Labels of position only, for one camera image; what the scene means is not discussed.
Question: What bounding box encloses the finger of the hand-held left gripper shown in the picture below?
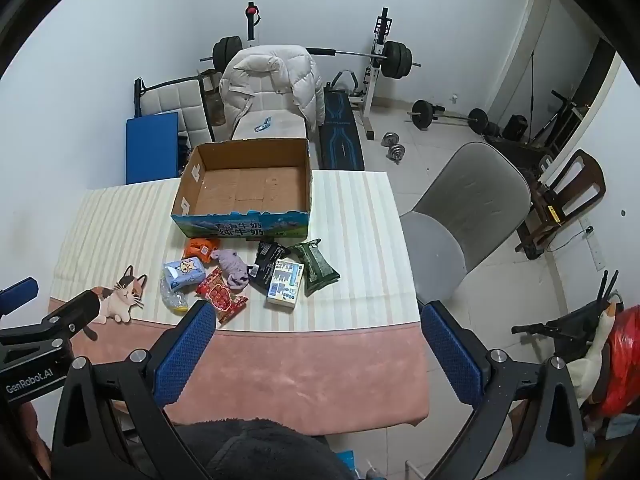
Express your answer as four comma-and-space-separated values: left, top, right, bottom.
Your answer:
0, 290, 103, 358
0, 277, 40, 317

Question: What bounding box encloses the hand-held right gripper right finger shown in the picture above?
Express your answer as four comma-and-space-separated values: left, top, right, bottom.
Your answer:
421, 301, 586, 480

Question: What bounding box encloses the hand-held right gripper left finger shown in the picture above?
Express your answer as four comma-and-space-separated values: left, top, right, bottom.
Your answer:
51, 300, 218, 480

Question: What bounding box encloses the silver and yellow packet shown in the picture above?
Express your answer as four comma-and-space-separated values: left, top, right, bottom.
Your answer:
159, 276, 190, 316

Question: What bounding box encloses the red snack packet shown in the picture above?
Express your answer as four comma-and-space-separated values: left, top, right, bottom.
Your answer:
195, 266, 249, 326

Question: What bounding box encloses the blue cat-print tissue pack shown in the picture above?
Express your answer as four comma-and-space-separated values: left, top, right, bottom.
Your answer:
161, 256, 207, 292

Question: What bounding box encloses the purple cloth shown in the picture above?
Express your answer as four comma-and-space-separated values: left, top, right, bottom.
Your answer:
210, 248, 251, 291

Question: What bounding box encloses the orange snack packet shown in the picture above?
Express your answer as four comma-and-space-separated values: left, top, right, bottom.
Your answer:
185, 237, 222, 263

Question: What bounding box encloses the white and blue carton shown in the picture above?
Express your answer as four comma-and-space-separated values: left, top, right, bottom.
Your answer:
265, 257, 305, 309

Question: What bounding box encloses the black snack packet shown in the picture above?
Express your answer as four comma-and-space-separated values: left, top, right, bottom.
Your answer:
247, 240, 292, 293

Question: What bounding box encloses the green snack packet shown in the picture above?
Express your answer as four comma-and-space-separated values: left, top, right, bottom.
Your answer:
289, 238, 341, 297

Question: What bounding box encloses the cardboard box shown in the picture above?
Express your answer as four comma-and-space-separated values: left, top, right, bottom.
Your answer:
171, 137, 314, 238

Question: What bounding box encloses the dark fleece garment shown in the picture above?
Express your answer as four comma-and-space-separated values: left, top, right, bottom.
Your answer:
175, 419, 351, 480

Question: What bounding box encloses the black scooter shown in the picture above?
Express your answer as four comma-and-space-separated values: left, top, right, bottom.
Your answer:
511, 300, 626, 361

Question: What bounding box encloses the white goose plush toy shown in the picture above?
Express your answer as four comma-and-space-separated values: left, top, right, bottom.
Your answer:
567, 308, 621, 406

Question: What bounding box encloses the grey shell chair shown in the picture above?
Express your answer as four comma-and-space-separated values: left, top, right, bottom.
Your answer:
399, 141, 532, 306

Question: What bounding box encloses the black router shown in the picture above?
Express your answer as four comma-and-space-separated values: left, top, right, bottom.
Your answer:
597, 270, 621, 307

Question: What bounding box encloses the red plastic bag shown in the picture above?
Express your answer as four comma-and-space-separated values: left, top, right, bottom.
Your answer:
597, 305, 640, 418

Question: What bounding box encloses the blue foam board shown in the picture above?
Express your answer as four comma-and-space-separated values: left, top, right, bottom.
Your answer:
125, 112, 181, 185

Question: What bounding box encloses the dark wooden chair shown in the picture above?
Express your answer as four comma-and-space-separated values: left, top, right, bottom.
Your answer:
515, 149, 607, 261

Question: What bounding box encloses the black bag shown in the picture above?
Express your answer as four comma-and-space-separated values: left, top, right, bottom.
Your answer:
502, 115, 529, 141

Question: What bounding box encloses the short barbell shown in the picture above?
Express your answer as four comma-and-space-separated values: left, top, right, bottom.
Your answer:
407, 100, 490, 133

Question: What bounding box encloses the black weight bench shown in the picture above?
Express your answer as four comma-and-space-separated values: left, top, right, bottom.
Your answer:
320, 70, 366, 171

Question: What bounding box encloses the white puffer jacket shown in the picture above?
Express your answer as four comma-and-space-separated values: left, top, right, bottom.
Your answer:
219, 45, 327, 131

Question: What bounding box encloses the long barbell with black plates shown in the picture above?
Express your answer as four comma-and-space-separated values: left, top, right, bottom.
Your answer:
199, 35, 422, 81

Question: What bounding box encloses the black metal frame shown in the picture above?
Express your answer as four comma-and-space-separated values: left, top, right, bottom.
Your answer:
530, 90, 586, 151

